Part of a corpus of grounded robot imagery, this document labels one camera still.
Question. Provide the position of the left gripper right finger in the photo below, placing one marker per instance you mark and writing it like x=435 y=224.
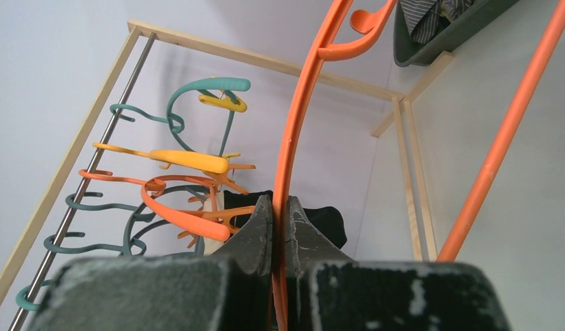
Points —
x=330 y=291

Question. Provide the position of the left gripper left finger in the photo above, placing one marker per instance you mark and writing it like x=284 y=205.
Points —
x=227 y=290

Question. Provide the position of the orange clip hanger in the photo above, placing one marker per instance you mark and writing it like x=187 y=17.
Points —
x=370 y=25

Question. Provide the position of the orange hanger on rack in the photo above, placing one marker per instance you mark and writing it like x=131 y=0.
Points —
x=213 y=224

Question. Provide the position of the black hanging underwear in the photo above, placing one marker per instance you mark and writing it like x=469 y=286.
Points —
x=328 y=220

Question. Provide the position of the yellow hanger on rack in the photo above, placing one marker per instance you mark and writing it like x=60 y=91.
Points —
x=213 y=166

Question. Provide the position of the teal hanger back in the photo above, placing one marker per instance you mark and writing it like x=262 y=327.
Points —
x=219 y=92

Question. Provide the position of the teal hanger front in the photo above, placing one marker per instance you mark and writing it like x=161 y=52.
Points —
x=21 y=298

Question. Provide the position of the dark green laundry basket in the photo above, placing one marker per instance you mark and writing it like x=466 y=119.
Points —
x=406 y=52

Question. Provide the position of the wooden clothes rack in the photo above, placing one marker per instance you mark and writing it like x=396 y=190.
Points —
x=138 y=29

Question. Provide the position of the striped grey garment in basket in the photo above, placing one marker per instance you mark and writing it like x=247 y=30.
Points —
x=424 y=19

